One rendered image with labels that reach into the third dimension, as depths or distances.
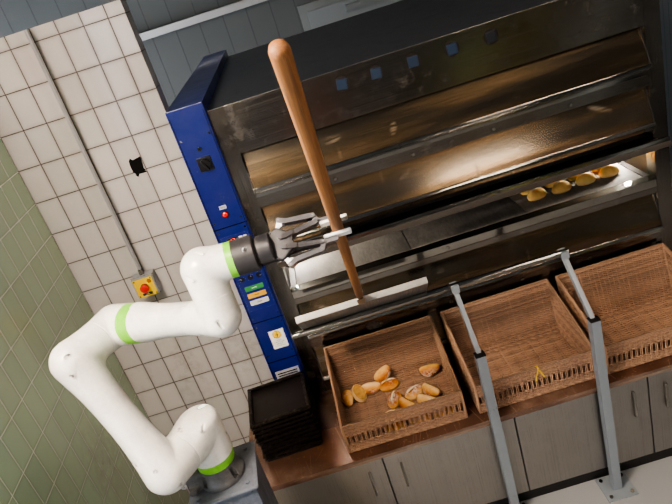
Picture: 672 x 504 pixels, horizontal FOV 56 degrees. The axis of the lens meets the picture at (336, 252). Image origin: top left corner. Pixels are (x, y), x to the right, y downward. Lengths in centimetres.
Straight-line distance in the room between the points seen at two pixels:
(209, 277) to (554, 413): 189
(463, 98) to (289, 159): 80
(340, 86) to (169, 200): 89
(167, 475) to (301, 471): 116
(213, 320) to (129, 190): 140
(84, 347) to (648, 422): 244
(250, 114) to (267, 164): 23
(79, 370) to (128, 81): 134
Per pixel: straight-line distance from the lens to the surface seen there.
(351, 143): 280
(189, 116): 274
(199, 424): 197
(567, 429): 312
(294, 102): 95
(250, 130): 277
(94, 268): 307
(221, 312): 159
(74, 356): 184
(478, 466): 309
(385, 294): 255
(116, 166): 288
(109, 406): 187
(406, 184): 290
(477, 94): 290
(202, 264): 156
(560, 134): 307
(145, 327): 179
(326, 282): 303
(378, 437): 292
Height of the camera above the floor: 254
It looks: 24 degrees down
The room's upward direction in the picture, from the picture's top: 18 degrees counter-clockwise
